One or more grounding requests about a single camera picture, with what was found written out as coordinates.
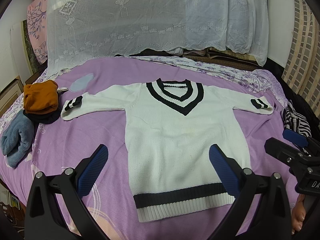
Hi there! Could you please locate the black white zebra garment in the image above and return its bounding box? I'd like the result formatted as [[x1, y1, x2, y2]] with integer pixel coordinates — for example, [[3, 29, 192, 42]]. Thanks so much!
[[282, 100, 311, 137]]

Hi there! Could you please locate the purple bed sheet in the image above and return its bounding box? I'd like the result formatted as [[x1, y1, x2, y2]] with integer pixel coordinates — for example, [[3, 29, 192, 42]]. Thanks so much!
[[0, 56, 304, 240]]

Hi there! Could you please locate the framed picture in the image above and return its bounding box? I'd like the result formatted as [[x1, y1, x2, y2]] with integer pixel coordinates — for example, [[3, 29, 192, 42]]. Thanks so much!
[[22, 20, 40, 74]]

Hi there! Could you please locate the folded blue fleece garment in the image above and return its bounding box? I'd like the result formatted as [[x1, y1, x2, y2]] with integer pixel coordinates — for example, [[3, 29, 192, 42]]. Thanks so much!
[[1, 110, 35, 168]]

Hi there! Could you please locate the beige brick-pattern panel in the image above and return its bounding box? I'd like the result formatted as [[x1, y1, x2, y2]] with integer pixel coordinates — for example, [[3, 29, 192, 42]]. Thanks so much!
[[282, 0, 319, 116]]

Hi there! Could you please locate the pink floral pillow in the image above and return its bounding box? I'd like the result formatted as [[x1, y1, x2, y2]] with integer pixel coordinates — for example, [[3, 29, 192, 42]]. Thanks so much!
[[27, 0, 48, 64]]

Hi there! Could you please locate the folded orange garment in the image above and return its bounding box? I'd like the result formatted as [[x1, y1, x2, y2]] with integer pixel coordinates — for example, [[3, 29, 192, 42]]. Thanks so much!
[[23, 80, 59, 114]]

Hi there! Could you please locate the brown striped blanket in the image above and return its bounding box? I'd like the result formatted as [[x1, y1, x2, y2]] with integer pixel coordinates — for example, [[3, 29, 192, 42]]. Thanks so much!
[[183, 47, 262, 71]]

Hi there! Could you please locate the small white paper box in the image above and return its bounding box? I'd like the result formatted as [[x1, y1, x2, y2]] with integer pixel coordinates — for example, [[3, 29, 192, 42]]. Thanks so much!
[[57, 87, 68, 94]]

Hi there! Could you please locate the right human hand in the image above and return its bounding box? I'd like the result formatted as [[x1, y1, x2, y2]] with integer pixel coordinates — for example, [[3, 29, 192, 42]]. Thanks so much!
[[291, 194, 306, 234]]

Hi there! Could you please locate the purple floral white quilt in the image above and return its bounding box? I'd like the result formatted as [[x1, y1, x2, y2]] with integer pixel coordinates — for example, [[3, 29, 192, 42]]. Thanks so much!
[[132, 56, 288, 108]]

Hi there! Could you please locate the white black-striped knit sweater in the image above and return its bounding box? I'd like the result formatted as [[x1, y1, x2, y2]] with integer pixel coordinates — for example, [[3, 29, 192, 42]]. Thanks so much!
[[61, 79, 273, 223]]

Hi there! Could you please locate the white lace cover cloth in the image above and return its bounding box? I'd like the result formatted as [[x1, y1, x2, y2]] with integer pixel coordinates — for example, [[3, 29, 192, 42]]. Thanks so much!
[[47, 0, 269, 74]]

